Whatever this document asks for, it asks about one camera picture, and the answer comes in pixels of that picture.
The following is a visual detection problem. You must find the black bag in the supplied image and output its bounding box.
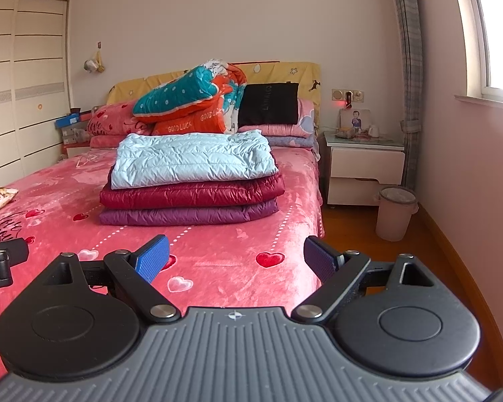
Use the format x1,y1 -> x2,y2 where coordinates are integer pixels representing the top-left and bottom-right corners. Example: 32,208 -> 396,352
238,82 -> 299,125

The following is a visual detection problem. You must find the photo frame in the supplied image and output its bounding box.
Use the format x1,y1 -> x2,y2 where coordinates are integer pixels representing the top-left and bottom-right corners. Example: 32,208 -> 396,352
339,109 -> 372,132

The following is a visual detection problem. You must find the grey checked curtain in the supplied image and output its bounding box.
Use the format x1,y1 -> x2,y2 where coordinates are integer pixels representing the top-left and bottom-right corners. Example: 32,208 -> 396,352
388,0 -> 424,185

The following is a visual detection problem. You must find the purple down jacket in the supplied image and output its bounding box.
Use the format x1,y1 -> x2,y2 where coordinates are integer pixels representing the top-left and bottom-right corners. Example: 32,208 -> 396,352
98,199 -> 279,226

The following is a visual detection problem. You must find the light blue down jacket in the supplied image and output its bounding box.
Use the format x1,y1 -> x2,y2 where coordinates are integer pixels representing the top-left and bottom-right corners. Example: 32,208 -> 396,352
110,130 -> 279,189

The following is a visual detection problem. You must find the dark red down jacket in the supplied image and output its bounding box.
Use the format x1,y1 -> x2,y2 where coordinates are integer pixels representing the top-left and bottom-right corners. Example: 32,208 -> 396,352
100,172 -> 286,210

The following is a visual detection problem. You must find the bed with pink blanket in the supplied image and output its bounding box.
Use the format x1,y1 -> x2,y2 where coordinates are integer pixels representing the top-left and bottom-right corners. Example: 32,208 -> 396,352
0,142 -> 324,386

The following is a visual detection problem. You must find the blue box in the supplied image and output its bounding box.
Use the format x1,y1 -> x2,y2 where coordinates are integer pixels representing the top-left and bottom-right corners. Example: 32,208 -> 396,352
55,113 -> 92,130

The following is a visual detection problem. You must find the white nightstand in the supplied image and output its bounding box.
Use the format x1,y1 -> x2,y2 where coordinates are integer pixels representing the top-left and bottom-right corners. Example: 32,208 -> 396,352
322,131 -> 405,208

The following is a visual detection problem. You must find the pink pillow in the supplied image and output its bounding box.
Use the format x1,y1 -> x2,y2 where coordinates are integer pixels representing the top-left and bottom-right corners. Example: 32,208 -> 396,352
238,99 -> 318,148
90,100 -> 152,148

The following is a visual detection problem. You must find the wall socket plate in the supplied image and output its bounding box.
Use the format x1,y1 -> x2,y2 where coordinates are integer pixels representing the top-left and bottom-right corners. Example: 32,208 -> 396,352
332,89 -> 365,103

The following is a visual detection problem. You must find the white window frame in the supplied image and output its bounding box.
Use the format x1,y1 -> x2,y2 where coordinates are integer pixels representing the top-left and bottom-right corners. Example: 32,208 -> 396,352
448,0 -> 503,106

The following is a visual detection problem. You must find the pink trash bin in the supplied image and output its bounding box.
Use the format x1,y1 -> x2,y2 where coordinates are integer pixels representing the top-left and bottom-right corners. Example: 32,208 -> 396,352
375,186 -> 417,242

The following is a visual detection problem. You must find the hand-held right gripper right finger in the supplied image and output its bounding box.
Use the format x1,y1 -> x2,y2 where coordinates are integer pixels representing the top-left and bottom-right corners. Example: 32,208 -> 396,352
291,237 -> 434,325

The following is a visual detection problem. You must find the yellow headboard cover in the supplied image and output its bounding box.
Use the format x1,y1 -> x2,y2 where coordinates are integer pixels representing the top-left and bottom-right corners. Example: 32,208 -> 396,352
108,62 -> 321,105

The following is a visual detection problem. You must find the teal and orange quilt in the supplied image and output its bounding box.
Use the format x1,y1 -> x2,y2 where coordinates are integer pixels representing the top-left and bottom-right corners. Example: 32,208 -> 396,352
133,59 -> 248,135

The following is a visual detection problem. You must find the hanging wall ornament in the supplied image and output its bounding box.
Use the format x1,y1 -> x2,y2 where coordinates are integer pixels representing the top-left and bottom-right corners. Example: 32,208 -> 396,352
83,50 -> 106,74

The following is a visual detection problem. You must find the white wardrobe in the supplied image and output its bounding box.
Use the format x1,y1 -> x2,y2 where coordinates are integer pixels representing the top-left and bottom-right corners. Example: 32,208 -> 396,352
0,0 -> 72,189

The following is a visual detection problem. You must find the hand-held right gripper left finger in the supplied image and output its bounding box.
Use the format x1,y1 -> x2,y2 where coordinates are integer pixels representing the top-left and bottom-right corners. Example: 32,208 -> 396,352
42,234 -> 181,324

